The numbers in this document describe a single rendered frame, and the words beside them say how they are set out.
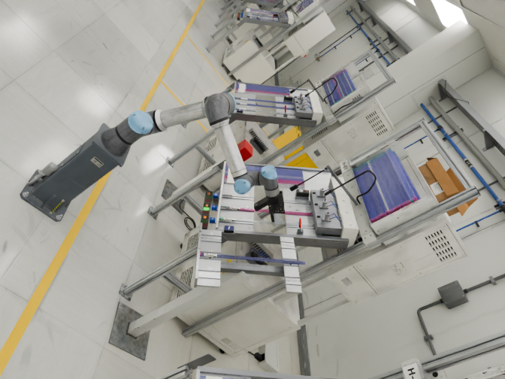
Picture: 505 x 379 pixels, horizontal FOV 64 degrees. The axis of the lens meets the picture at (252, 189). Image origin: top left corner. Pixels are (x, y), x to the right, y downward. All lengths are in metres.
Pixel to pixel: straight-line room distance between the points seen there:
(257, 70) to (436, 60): 2.68
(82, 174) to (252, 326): 1.39
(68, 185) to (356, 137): 2.29
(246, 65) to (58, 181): 4.74
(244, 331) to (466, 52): 4.11
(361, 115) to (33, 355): 2.74
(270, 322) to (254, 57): 4.66
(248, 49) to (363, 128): 3.42
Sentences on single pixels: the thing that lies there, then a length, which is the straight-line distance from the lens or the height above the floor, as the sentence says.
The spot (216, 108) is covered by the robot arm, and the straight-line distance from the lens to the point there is 1.88.
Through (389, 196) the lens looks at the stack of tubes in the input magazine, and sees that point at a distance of 2.26.
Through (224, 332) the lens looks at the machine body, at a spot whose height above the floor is 0.19.
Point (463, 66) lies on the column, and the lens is 5.56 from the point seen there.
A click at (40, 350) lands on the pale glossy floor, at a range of 2.14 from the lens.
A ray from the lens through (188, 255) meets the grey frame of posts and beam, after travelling 2.21.
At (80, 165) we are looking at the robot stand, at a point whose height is 0.38.
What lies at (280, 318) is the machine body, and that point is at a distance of 2.66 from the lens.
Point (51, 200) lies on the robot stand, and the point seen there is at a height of 0.07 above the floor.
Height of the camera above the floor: 1.74
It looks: 21 degrees down
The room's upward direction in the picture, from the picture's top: 59 degrees clockwise
